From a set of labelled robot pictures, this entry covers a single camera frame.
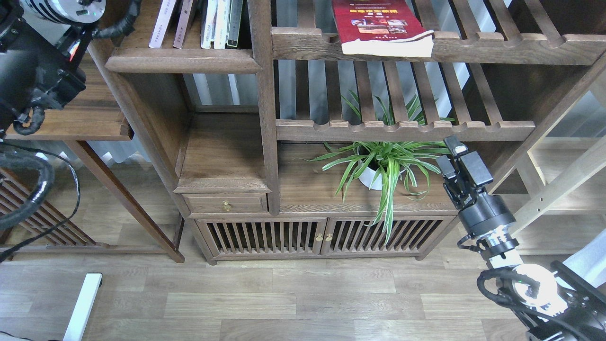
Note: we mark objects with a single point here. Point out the maroon book Chinese characters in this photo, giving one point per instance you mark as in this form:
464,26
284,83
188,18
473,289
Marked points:
187,14

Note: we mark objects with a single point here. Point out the red paperback book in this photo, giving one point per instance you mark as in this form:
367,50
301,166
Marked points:
381,28

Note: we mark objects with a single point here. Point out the light wooden shelf frame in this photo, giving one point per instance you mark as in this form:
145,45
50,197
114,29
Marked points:
553,182

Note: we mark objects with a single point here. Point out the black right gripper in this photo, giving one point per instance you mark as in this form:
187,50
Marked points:
465,182

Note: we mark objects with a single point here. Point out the white lavender paperback book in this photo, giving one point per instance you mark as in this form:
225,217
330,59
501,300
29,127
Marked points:
165,13

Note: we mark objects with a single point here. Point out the green spider plant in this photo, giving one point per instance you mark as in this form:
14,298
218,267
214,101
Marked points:
396,161

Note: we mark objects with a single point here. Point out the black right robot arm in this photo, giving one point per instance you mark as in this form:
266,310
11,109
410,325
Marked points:
554,304

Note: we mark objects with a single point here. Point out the white floor stand leg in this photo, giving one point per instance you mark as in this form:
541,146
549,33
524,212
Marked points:
83,307

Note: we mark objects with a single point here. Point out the white upright book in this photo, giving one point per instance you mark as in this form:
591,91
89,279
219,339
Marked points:
221,30
209,10

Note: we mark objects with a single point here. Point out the dark wooden bookshelf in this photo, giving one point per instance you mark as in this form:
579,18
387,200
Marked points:
238,125

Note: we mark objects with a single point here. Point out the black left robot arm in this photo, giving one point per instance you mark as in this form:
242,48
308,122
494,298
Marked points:
37,75

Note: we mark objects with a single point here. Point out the white upright book left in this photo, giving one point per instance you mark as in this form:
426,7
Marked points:
209,10

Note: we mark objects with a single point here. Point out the white upright book middle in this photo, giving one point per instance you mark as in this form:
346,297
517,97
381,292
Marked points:
221,30

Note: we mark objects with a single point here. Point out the dark green upright book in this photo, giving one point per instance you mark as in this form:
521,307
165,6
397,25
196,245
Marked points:
235,18

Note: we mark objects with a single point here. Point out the white plant pot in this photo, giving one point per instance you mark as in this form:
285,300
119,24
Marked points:
371,177

